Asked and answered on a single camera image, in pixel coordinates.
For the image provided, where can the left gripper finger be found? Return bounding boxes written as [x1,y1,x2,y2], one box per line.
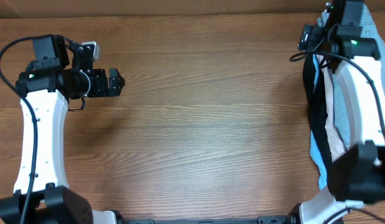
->
[108,82,124,96]
[109,68,125,83]

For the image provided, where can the light blue denim shorts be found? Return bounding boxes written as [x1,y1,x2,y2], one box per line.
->
[318,1,385,147]

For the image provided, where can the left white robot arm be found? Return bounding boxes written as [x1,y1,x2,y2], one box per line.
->
[0,34,125,223]

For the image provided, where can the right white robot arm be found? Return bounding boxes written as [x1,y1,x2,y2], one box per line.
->
[285,0,385,223]

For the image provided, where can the black garment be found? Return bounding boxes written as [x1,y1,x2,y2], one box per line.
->
[302,55,332,171]

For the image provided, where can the beige shorts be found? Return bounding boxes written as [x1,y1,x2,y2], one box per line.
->
[317,56,350,162]

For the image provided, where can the light blue garment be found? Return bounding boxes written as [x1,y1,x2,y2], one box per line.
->
[310,55,327,190]

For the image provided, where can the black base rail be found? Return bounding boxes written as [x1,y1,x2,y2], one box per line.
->
[124,215,297,224]

